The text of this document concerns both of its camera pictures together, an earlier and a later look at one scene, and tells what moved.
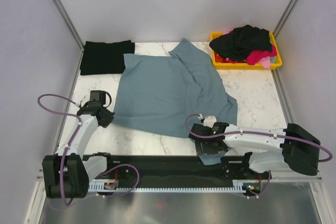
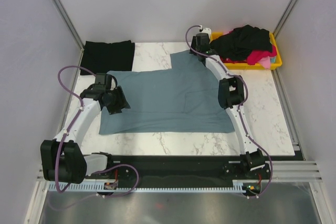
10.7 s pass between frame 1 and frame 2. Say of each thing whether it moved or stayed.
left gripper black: moved
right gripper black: moved
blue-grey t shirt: moved
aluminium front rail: stayed
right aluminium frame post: stayed
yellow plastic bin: stayed
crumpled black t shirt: stayed
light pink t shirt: stayed
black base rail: stayed
